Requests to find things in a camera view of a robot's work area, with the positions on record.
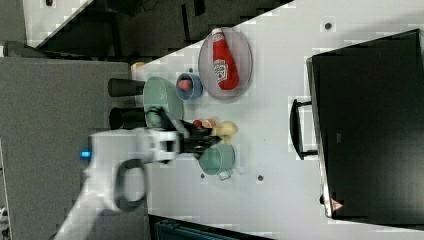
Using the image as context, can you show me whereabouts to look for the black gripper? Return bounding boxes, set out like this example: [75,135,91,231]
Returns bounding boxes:
[159,112,221,158]

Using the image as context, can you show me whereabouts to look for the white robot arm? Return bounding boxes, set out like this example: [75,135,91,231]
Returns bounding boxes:
[49,107,221,240]

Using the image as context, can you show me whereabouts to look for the black toaster oven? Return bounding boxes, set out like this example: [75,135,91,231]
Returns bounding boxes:
[289,29,424,230]

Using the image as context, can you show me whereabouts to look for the red toy strawberry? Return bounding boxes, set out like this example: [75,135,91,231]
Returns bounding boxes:
[193,120,202,127]

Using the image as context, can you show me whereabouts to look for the orange slice toy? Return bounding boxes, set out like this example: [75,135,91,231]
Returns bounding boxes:
[202,119,216,128]

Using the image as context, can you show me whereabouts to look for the teal green cup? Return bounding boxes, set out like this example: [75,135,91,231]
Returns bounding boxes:
[198,143,235,181]

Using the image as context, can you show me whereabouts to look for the small blue bowl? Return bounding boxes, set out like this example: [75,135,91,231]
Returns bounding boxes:
[176,73,203,101]

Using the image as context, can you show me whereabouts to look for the pink toy fruit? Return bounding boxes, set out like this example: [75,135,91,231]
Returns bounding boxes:
[178,79,192,91]

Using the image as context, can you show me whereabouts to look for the green perforated colander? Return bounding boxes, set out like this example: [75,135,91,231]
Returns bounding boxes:
[143,77,184,127]

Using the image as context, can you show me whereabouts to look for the black cylinder lower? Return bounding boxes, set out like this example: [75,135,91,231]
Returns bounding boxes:
[109,107,146,130]

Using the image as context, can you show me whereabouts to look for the black cylinder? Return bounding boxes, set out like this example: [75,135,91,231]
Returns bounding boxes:
[109,107,146,130]
[108,78,145,97]

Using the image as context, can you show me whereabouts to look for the red ketchup bottle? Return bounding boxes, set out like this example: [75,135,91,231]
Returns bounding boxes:
[212,28,239,91]

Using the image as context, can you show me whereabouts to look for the pink round plate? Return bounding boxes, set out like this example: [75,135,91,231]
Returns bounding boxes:
[198,27,253,101]

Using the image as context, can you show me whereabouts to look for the black cylinder upper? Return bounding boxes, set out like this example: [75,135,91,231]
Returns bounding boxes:
[108,78,145,97]

